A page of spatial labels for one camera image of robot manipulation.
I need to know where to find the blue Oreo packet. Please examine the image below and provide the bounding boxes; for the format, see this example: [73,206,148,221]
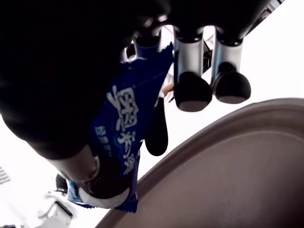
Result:
[67,42,175,213]

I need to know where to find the seated person white shirt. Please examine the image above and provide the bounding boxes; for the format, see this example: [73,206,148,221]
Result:
[157,73,176,103]

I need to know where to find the round brown tray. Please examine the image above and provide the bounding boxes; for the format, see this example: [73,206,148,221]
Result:
[95,97,304,228]

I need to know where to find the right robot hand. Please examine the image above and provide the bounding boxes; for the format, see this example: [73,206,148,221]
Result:
[0,0,283,183]

